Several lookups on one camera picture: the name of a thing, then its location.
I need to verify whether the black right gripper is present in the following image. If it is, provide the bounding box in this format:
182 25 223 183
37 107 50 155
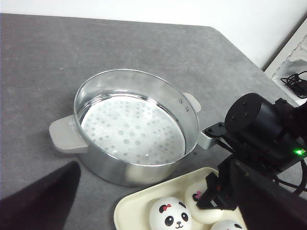
196 135 302 210

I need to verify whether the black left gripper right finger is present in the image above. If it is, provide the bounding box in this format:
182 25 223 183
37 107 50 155
230 160 307 230

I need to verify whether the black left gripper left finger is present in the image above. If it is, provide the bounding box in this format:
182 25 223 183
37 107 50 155
0 161 81 230

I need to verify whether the panda bun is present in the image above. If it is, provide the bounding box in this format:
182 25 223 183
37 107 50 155
210 219 245 230
149 197 192 230
184 181 224 224

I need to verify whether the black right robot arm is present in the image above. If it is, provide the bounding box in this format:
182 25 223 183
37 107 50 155
193 93 307 210

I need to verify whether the stainless steel steamer pot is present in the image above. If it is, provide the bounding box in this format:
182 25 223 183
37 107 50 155
49 69 201 187

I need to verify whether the cream plastic tray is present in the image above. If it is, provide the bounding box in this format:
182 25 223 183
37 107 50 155
113 167 245 230

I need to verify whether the white perforated steamer liner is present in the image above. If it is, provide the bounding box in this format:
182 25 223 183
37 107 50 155
81 96 185 165

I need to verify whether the white shelf unit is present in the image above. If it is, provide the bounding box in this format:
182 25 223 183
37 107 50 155
265 21 307 105

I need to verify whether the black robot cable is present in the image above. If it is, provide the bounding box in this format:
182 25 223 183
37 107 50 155
273 159 307 196

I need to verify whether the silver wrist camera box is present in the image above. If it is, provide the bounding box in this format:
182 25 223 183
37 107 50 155
197 122 226 150

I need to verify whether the black cable bundle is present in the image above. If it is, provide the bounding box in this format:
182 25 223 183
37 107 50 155
280 70 307 98

